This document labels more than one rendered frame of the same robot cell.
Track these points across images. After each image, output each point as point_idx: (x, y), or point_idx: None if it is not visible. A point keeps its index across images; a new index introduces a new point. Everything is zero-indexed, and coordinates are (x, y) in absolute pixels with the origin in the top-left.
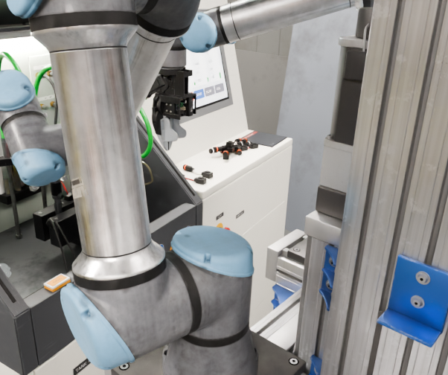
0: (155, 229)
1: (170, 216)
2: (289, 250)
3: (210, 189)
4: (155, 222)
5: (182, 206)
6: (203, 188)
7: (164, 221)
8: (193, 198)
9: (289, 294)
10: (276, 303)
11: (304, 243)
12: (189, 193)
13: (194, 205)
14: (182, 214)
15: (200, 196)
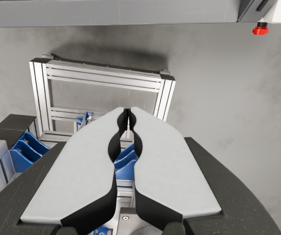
0: (126, 23)
1: (178, 11)
2: (120, 214)
3: None
4: (144, 6)
5: (222, 4)
6: None
7: (157, 16)
8: (250, 12)
9: (131, 172)
10: (131, 155)
11: (140, 218)
12: (255, 2)
13: (234, 21)
14: (196, 23)
15: (265, 16)
